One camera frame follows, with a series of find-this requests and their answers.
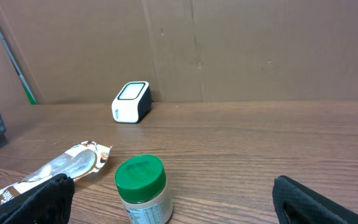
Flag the green lid jar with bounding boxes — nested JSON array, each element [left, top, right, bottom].
[[114, 154, 173, 224]]

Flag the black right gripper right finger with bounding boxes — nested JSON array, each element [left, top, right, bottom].
[[272, 175, 358, 224]]

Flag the brown white snack pouch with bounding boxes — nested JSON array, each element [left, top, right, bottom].
[[0, 141, 111, 205]]

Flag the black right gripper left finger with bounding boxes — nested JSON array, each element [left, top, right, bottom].
[[0, 174, 75, 224]]

